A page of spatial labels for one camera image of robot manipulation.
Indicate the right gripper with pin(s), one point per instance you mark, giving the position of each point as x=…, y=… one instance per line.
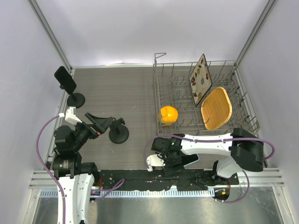
x=169, y=168

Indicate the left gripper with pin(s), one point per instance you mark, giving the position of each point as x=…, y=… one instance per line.
x=103, y=123

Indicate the black phone stand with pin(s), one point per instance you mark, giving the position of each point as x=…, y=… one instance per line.
x=118, y=133
x=74, y=99

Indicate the black phone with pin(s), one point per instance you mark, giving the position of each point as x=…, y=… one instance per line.
x=65, y=79

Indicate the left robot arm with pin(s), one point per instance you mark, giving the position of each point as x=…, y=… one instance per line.
x=73, y=177

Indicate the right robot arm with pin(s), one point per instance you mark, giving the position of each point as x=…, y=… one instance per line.
x=241, y=151

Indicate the yellow bowl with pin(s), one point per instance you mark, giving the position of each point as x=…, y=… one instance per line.
x=168, y=115

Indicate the floral square plate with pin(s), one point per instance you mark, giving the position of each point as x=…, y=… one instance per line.
x=200, y=80

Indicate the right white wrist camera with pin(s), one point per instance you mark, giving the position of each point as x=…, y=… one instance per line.
x=153, y=161

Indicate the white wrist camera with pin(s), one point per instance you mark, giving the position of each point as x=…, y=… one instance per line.
x=153, y=161
x=70, y=116

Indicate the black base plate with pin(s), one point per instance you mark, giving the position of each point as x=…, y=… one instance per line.
x=185, y=180

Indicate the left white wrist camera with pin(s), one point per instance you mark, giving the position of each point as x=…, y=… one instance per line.
x=70, y=116

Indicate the grey wire dish rack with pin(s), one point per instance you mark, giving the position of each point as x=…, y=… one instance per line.
x=181, y=89

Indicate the white cable duct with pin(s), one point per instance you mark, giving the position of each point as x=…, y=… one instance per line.
x=52, y=193

